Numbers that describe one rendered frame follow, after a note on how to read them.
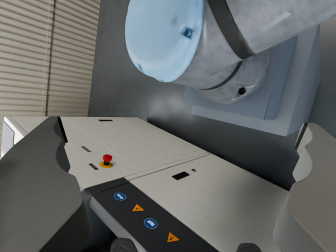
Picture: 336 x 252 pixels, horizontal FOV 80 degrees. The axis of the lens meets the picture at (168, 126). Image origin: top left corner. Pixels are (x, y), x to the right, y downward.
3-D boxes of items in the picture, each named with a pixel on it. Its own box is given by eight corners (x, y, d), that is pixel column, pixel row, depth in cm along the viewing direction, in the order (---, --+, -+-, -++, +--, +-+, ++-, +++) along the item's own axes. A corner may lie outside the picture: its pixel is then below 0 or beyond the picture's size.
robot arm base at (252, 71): (201, 26, 43) (174, 5, 35) (280, 22, 34) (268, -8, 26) (188, 97, 45) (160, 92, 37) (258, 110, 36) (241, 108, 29)
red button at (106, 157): (117, 157, 80) (106, 159, 76) (115, 166, 81) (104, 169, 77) (109, 152, 83) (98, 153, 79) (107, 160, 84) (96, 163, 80)
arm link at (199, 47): (166, 37, 36) (101, 2, 25) (240, -14, 28) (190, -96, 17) (183, 101, 34) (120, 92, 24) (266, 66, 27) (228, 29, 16)
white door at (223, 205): (333, 213, 93) (351, 348, 38) (330, 217, 93) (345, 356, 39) (210, 153, 129) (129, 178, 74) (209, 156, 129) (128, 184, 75)
